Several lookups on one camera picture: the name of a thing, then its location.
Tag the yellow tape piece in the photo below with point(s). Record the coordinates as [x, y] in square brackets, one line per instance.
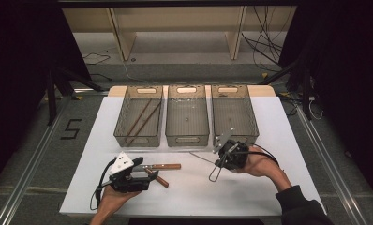
[265, 75]
[77, 97]

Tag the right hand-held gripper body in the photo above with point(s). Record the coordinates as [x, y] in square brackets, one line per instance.
[234, 154]

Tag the black metal stand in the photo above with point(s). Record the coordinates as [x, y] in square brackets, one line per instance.
[52, 100]
[305, 93]

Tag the black curtain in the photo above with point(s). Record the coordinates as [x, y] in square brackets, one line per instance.
[347, 62]
[19, 62]

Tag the light wooden shelf unit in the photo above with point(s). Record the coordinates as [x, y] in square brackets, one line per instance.
[122, 37]

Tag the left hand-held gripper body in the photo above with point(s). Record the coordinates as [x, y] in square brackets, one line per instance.
[120, 164]

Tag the clear grey plastic bin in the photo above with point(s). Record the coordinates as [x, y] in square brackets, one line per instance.
[144, 93]
[187, 112]
[234, 106]

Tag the black overhead bar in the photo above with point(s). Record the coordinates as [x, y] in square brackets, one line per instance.
[175, 3]

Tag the white power adapter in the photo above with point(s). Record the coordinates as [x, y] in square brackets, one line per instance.
[312, 98]

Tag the aluminium floor rail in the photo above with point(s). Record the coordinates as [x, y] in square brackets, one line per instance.
[25, 181]
[340, 190]

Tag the person's right hand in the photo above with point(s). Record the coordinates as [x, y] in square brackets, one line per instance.
[261, 165]

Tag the person's left hand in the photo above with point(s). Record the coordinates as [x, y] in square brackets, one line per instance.
[109, 201]

